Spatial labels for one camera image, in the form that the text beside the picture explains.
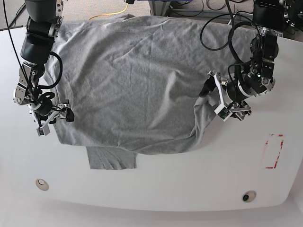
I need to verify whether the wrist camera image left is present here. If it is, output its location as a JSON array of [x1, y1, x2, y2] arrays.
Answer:
[[36, 125, 50, 136]]

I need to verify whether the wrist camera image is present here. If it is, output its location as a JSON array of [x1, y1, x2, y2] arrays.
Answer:
[[36, 125, 50, 136], [217, 108, 232, 122]]

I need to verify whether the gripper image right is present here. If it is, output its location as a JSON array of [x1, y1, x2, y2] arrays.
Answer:
[[199, 71, 251, 120]]

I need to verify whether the table grommet hole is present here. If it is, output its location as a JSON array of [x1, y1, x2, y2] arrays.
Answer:
[[242, 191, 257, 203], [35, 179, 49, 191]]

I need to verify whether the grey t-shirt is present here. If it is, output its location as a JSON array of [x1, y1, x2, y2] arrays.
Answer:
[[44, 14, 258, 170]]

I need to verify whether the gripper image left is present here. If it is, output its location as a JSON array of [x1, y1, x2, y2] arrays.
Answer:
[[29, 99, 74, 127]]

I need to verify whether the left table grommet hole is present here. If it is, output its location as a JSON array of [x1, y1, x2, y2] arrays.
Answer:
[[35, 179, 49, 191]]

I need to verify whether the aluminium frame base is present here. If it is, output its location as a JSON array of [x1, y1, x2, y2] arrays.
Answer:
[[148, 0, 253, 20]]

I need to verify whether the yellow cable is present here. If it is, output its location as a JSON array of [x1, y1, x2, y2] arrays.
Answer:
[[89, 2, 130, 21]]

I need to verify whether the red tape rectangle marking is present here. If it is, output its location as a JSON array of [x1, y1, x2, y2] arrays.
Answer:
[[262, 134, 285, 169]]

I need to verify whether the right table grommet hole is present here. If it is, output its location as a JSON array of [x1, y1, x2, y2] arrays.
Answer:
[[242, 191, 257, 203]]

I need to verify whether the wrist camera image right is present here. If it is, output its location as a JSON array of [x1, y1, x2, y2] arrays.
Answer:
[[217, 108, 232, 122]]

